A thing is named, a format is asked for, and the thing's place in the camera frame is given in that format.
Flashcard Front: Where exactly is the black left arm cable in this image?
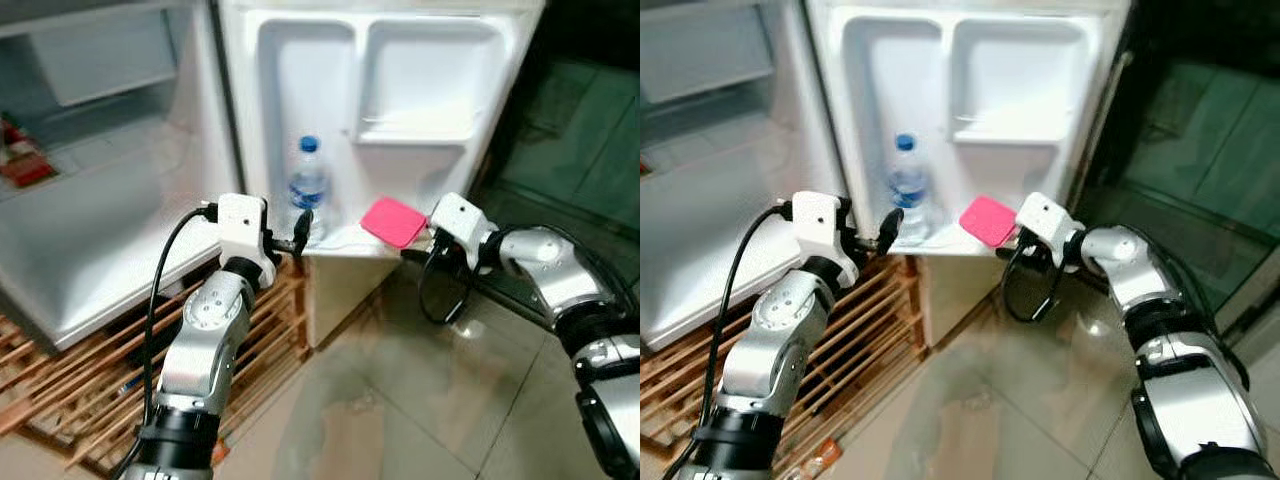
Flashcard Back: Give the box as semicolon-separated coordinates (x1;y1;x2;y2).
665;200;795;479
115;203;221;479

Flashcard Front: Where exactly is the clear freezer compartment flap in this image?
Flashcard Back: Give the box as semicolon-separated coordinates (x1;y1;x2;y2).
28;8;183;109
640;5;776;106

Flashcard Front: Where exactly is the red packet inside fridge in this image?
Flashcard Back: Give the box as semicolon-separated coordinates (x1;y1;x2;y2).
0;113;59;191

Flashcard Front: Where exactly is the wooden slatted rack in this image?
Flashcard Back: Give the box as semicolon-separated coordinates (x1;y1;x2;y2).
0;255;313;477
640;255;927;477

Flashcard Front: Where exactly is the glass sliding door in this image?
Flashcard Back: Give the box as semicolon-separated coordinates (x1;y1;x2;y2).
1068;0;1280;336
468;0;641;306

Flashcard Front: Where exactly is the clear water bottle blue cap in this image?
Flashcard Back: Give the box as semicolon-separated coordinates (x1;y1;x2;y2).
287;134;332;243
887;132;934;243

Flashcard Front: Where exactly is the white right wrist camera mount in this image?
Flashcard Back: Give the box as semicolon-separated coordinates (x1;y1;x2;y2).
1014;191;1088;268
429;192;500;271

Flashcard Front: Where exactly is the pink lidded plastic container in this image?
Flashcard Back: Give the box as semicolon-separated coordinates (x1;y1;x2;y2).
957;194;1022;249
359;196;430;251

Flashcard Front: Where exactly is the silver mini fridge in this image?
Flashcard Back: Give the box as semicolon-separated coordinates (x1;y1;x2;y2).
640;0;853;353
0;0;246;353

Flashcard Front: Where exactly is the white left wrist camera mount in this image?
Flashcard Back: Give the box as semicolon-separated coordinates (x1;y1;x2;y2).
216;192;278;291
791;189;863;293

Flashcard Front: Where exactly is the mini fridge door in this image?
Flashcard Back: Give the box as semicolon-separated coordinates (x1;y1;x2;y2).
214;0;548;263
803;0;1138;259

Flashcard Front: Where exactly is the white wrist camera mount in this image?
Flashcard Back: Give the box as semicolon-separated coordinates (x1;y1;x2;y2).
791;189;863;293
429;192;500;271
1014;191;1088;268
216;192;278;291

